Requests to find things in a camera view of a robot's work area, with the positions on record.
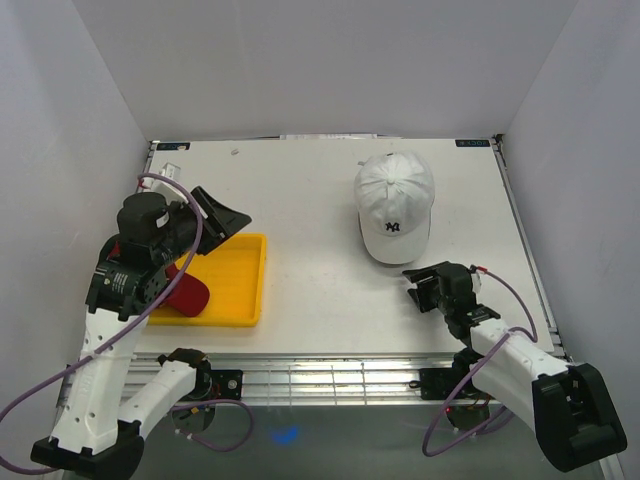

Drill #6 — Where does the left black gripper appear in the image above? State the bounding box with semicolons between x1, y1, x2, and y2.
152;185;251;267

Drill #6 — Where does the yellow plastic tray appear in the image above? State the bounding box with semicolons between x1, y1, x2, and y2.
149;233;267;328

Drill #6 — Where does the red baseball cap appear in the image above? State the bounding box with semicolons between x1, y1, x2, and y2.
100;237;210;318

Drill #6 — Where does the white cap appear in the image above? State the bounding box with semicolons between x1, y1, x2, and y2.
354;151;436;265

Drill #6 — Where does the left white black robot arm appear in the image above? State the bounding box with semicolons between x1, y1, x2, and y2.
31;187;251;479

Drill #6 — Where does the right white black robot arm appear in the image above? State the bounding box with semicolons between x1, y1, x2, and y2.
402;261;628;472

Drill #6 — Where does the left table corner label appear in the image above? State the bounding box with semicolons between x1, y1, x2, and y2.
156;142;191;151

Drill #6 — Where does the blue table corner label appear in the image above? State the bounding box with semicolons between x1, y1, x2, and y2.
455;139;491;148

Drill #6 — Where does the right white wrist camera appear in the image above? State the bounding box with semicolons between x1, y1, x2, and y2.
469;265;487;295

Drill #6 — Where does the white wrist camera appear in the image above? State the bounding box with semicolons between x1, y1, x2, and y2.
136;162;188;204
469;265;487;295

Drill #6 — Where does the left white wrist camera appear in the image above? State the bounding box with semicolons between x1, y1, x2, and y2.
136;162;188;204

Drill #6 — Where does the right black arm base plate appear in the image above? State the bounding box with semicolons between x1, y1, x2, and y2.
408;367;493;401

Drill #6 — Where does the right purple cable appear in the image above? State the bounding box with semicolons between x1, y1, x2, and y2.
422;269;540;457

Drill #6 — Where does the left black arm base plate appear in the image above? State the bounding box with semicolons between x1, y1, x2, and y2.
203;369;244;400

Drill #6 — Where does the aluminium frame rail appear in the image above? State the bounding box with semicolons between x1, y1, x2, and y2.
123;138;566;407

